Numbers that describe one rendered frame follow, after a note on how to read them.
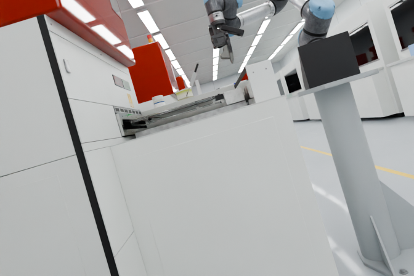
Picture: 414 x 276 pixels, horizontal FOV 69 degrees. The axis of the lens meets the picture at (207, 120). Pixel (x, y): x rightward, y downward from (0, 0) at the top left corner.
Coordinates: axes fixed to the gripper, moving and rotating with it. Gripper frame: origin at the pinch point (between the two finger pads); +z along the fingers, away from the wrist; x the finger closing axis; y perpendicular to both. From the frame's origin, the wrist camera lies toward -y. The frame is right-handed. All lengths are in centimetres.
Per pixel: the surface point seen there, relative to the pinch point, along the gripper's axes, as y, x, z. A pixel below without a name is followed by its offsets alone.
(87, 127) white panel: 57, 57, 18
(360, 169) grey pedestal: -37, 19, 64
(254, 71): 0.2, 40.3, 13.4
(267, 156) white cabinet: 6, 46, 43
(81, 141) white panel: 57, 64, 22
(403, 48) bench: -293, -288, 1
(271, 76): -5.0, 40.5, 16.8
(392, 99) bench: -296, -349, 73
